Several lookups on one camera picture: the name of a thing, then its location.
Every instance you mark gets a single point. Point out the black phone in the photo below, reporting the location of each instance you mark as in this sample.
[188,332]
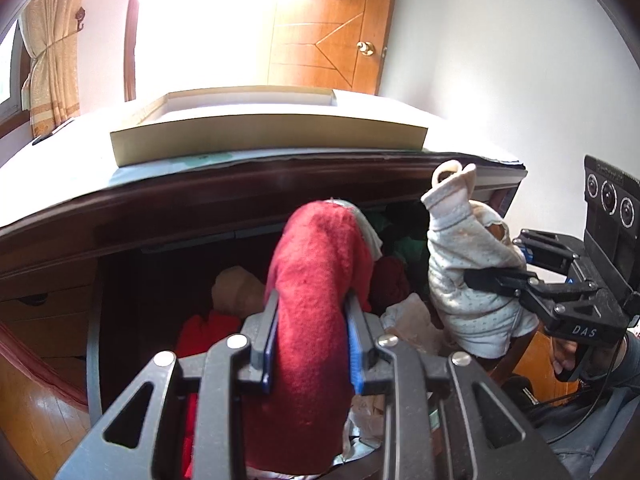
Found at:
[44,137]

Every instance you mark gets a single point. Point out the white and black cloth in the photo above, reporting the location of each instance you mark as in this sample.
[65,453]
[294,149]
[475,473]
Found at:
[360,435]

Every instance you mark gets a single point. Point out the grey puffer jacket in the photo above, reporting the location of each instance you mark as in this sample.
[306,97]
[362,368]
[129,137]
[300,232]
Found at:
[600,440]

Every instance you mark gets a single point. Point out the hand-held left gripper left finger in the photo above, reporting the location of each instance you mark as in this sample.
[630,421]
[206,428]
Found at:
[267,355]

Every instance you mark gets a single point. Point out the wooden door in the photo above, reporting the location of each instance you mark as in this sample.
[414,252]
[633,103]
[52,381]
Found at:
[325,35]

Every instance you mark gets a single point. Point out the person's right hand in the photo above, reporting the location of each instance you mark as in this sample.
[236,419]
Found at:
[562,360]

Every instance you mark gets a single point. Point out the person's right forearm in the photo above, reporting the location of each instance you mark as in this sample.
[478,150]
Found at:
[615,365]

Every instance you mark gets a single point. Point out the table with green-patterned cloth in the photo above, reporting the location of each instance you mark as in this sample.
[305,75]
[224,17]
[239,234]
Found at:
[450,135]

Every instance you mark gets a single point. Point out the window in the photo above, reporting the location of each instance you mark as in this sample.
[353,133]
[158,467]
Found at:
[7,80]

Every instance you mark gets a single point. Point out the dark curtain hook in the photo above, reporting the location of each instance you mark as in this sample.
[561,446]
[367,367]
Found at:
[80,16]

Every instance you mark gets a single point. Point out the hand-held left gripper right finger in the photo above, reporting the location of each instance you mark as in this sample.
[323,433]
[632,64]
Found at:
[356,355]

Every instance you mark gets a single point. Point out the white cardboard box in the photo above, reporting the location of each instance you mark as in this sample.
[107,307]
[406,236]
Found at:
[250,142]

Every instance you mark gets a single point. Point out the beige curtain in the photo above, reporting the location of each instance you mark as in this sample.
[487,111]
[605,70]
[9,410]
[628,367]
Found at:
[52,85]

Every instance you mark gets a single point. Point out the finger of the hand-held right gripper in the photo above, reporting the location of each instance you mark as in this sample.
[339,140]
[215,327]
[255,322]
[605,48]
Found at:
[505,281]
[545,250]

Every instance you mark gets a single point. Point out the brass door knob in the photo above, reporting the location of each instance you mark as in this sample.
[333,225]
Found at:
[365,48]

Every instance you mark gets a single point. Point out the wooden door frame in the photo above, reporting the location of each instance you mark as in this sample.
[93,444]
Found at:
[131,35]

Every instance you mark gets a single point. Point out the white dotted underwear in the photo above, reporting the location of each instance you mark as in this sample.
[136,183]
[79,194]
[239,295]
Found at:
[465,280]

